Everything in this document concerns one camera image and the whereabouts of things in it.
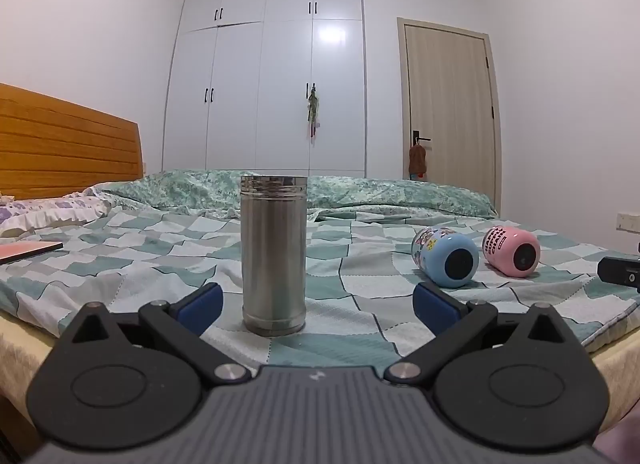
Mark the purple floral pillow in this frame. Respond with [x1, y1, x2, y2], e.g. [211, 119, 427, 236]
[0, 193, 112, 238]

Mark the blue cartoon print cup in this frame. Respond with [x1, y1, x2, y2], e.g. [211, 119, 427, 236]
[411, 225, 481, 289]

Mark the pink flat book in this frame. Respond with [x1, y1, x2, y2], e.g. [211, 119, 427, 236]
[0, 240, 65, 266]

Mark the brown hanging bag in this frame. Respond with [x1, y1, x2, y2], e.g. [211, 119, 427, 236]
[407, 141, 429, 180]

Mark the green hanging ornament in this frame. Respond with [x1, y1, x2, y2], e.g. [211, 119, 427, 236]
[305, 86, 321, 146]

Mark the green checked bedsheet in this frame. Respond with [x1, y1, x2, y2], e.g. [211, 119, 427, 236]
[0, 204, 640, 361]

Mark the beige wooden door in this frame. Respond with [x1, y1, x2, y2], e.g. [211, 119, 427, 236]
[397, 17, 502, 216]

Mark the wooden headboard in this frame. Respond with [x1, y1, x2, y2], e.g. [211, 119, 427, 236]
[0, 83, 145, 200]

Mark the pink printed cup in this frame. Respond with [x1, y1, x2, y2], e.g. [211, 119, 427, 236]
[481, 225, 542, 279]

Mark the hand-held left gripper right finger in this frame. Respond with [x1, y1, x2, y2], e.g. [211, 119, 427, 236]
[384, 283, 583, 387]

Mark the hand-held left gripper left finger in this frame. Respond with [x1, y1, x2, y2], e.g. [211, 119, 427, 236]
[59, 283, 252, 387]

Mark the white wardrobe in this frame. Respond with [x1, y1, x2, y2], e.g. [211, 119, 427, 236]
[161, 0, 368, 179]

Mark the stainless steel cup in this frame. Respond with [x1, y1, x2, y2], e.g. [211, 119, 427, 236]
[240, 174, 307, 337]

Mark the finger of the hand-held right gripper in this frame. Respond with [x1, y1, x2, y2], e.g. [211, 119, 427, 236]
[597, 255, 640, 290]

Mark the green floral duvet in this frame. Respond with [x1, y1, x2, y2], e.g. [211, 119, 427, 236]
[82, 169, 499, 223]

